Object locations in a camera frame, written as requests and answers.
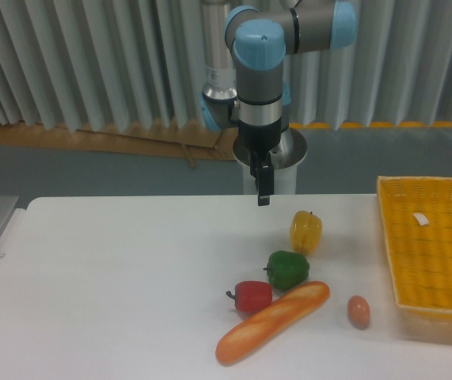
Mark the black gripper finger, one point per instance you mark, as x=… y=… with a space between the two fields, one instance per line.
x=261 y=168

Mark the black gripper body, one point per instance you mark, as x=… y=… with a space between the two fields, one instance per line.
x=256 y=141

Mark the yellow bell pepper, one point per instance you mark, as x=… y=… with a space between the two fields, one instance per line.
x=305 y=232

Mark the green bell pepper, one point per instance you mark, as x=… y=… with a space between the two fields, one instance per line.
x=286 y=270

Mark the red bell pepper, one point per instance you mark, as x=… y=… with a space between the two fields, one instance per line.
x=251 y=296

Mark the orange baguette bread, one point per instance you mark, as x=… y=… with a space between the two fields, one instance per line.
x=255 y=331

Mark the brown egg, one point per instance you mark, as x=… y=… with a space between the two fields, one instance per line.
x=358 y=311

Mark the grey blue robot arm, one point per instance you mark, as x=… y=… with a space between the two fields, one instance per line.
x=244 y=89

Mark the yellow woven basket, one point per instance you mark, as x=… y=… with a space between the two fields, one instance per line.
x=419 y=257

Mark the brown cardboard sheet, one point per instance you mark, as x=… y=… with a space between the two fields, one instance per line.
x=192 y=142

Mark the white paper label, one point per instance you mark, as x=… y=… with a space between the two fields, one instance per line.
x=421 y=219

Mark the grey pleated curtain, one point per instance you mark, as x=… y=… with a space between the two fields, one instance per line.
x=92 y=63

